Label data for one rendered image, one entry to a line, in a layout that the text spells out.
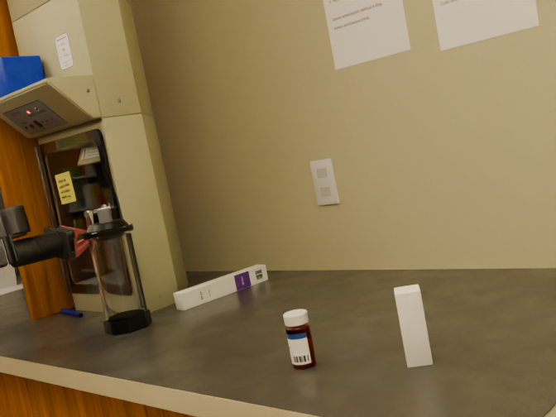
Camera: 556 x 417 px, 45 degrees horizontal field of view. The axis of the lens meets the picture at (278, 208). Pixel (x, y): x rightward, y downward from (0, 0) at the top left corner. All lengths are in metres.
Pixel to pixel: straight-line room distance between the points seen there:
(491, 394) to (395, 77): 0.87
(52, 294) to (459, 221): 1.09
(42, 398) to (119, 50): 0.80
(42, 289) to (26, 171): 0.32
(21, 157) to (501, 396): 1.42
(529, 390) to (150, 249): 1.03
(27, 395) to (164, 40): 1.07
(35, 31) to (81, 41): 0.21
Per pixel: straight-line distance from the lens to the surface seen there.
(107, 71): 1.65
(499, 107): 1.44
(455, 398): 0.87
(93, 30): 1.66
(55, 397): 1.51
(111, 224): 1.48
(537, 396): 0.85
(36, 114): 1.73
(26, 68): 1.78
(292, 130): 1.76
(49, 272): 1.94
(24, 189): 1.92
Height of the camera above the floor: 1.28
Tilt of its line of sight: 5 degrees down
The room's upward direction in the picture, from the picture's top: 11 degrees counter-clockwise
